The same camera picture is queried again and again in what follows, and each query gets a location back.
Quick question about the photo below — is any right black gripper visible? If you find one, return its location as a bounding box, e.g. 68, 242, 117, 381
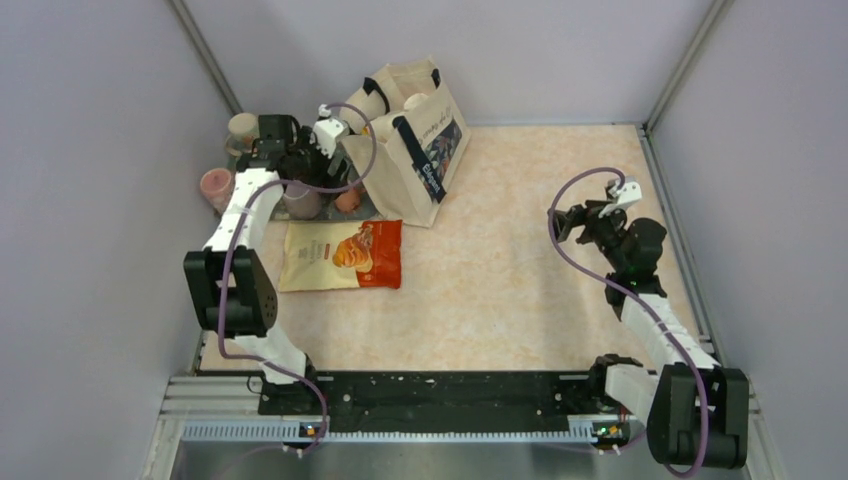
548, 200, 629, 272

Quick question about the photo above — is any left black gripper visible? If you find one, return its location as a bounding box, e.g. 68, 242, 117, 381
287, 126, 351, 200

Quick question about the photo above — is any lilac mug black handle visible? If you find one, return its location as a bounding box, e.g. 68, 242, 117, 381
282, 183, 323, 220

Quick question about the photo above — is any salmon pink mug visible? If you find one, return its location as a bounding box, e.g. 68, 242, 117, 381
334, 188, 366, 214

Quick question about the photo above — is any beige canvas tote bag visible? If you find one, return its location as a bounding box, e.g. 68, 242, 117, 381
339, 56, 471, 228

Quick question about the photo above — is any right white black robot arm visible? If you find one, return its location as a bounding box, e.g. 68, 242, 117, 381
548, 200, 749, 473

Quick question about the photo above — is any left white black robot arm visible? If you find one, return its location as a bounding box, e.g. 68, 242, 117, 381
183, 113, 349, 414

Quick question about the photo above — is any floral blue serving tray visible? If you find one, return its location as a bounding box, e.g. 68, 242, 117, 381
216, 134, 380, 222

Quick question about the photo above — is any pink cup off tray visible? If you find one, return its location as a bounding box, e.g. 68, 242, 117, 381
199, 168, 234, 214

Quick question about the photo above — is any cassava chips bag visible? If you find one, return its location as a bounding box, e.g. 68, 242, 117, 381
278, 220, 403, 293

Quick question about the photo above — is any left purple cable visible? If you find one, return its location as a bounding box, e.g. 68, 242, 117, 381
216, 101, 378, 458

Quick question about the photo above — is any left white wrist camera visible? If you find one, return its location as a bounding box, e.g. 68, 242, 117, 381
312, 104, 350, 159

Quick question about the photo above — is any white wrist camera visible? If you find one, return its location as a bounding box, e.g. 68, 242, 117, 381
599, 176, 643, 218
312, 104, 350, 159

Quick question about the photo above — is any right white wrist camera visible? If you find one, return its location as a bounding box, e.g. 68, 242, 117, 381
599, 176, 643, 218

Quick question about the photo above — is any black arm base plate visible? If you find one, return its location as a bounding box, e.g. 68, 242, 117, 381
258, 370, 629, 434

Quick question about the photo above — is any aluminium frame rail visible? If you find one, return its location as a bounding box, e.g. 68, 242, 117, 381
158, 374, 763, 445

